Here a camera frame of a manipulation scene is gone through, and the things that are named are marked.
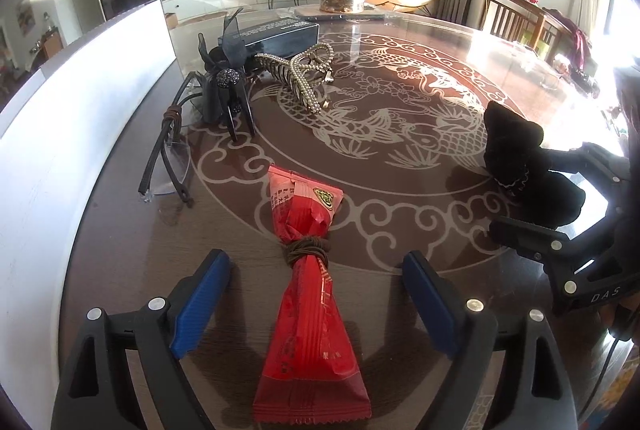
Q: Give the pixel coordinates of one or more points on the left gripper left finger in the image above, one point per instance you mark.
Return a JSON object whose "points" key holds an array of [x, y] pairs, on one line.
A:
{"points": [[168, 328]]}

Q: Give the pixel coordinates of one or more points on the white cardboard sorting box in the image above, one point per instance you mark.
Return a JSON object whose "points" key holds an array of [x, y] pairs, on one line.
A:
{"points": [[56, 135]]}

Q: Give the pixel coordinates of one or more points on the black rectangular box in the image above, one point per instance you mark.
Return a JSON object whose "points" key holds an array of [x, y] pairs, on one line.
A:
{"points": [[283, 38]]}

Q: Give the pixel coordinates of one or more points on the gold beaded hair clip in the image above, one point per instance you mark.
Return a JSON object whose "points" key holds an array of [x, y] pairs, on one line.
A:
{"points": [[303, 74]]}

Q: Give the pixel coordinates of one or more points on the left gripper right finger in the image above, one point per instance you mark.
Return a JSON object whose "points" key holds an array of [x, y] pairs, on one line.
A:
{"points": [[467, 338]]}

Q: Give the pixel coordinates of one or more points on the black mesh bow hair clip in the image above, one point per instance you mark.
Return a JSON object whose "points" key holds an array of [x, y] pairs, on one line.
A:
{"points": [[224, 90]]}

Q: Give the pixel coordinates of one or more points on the red snack packet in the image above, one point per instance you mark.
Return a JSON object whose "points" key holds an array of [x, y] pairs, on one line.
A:
{"points": [[311, 374]]}

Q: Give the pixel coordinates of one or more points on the floral patterned cloth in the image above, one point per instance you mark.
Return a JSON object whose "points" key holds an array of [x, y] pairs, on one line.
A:
{"points": [[615, 391]]}

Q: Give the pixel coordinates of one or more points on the wooden dining chair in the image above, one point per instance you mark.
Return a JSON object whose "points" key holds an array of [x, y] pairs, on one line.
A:
{"points": [[527, 24]]}

